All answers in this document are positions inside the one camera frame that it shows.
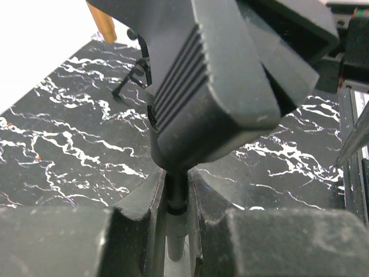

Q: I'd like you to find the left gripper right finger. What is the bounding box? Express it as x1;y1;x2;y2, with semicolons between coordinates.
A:
187;170;368;276

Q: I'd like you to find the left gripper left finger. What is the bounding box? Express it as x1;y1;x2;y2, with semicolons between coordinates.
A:
1;170;166;276

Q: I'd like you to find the tripod shock-mount mic stand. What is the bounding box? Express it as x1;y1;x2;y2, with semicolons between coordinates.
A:
112;28;152;98

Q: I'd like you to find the round-base mic stand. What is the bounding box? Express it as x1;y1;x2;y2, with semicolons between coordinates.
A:
89;1;338;261

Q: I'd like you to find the gold microphone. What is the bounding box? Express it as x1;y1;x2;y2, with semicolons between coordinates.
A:
87;2;117;43

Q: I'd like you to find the black marbled table mat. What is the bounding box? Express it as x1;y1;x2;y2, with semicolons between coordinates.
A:
1;40;345;209

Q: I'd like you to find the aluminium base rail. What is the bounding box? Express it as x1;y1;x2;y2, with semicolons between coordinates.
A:
317;0;369;226

